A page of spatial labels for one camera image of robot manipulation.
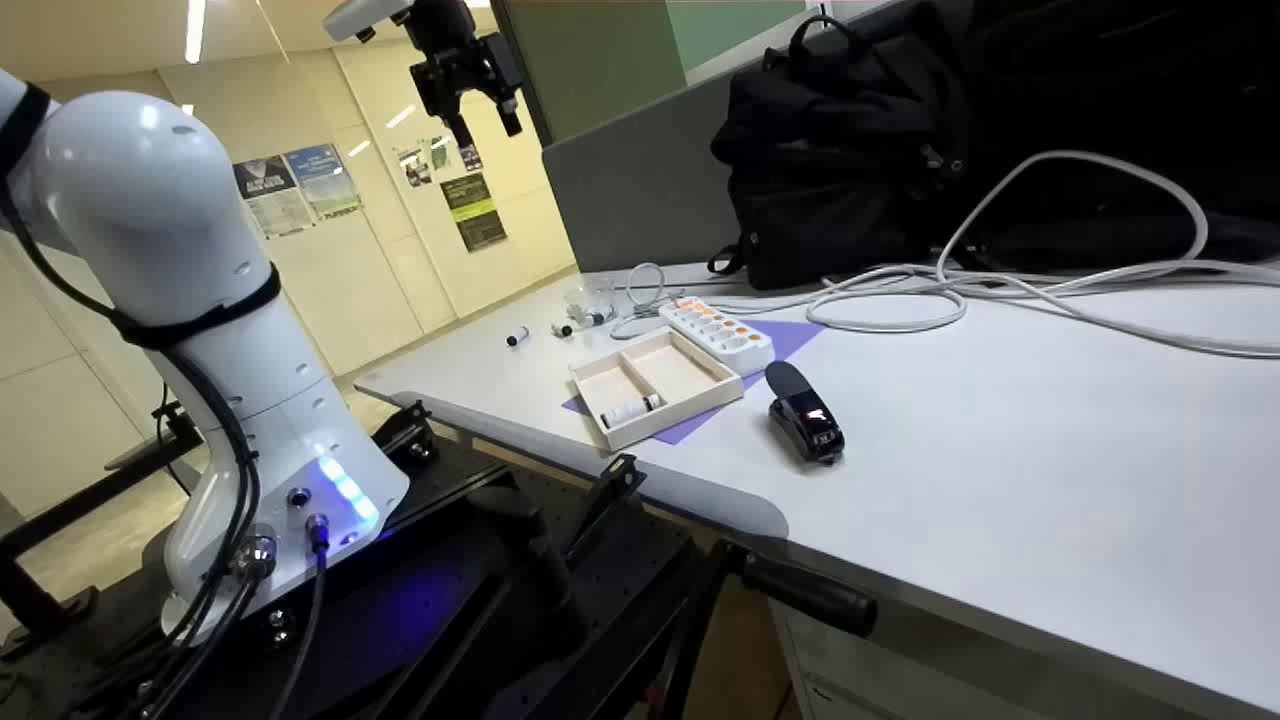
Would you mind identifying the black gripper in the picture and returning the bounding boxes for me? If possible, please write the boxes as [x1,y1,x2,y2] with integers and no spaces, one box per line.
[404,0,523,150]

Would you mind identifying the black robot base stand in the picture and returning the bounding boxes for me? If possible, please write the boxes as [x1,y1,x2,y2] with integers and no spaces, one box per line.
[0,395,752,720]

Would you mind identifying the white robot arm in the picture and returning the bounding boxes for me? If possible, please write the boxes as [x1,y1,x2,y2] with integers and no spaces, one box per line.
[0,71,407,644]

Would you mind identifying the grey partition panel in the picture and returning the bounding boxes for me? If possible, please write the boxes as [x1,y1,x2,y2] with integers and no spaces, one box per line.
[493,0,816,273]

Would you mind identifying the white divided tray box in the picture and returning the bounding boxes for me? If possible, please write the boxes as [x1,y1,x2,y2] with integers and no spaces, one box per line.
[569,331,746,452]

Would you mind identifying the black stapler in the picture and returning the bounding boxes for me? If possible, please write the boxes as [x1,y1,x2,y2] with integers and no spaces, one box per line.
[765,359,845,463]

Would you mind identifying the black backpack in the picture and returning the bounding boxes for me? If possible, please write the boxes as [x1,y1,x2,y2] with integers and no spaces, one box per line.
[712,0,1280,289]

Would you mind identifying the dark wall poster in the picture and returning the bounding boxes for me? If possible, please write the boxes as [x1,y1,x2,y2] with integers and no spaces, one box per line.
[441,174,510,253]

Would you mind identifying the blue wall poster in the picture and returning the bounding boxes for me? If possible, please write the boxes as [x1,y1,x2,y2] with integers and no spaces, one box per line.
[289,146,361,219]

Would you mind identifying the white extension cord power strip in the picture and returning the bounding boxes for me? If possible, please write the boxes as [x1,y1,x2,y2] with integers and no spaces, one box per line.
[661,295,776,377]

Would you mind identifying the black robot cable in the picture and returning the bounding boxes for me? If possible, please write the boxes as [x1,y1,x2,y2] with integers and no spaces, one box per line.
[0,82,289,696]

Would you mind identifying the white power cable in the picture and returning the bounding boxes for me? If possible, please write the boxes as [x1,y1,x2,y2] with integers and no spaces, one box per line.
[715,150,1280,365]

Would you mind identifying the black clamp handle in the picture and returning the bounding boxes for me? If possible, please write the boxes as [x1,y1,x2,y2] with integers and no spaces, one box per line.
[732,551,879,636]

